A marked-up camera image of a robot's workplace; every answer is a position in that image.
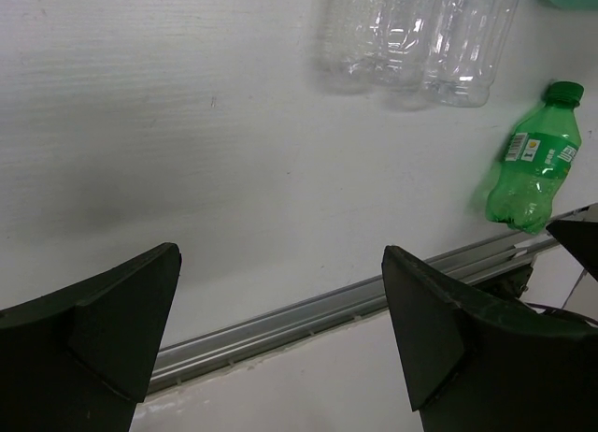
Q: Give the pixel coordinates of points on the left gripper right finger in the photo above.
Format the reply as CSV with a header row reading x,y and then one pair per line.
x,y
474,362

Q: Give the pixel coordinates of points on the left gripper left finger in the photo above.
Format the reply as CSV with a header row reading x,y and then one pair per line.
x,y
81,358

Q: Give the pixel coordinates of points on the green plastic soda bottle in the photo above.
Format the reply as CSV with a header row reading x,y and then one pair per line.
x,y
537,160

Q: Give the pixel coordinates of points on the clear plastic bottle white cap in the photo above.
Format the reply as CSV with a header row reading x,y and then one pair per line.
x,y
364,44

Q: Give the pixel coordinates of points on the clear bottle blue label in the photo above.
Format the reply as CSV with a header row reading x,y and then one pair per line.
x,y
465,49

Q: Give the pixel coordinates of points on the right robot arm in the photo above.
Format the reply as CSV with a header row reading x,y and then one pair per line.
x,y
580,239

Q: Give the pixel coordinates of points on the aluminium table frame rail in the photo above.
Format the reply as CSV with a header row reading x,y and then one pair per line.
x,y
195,357

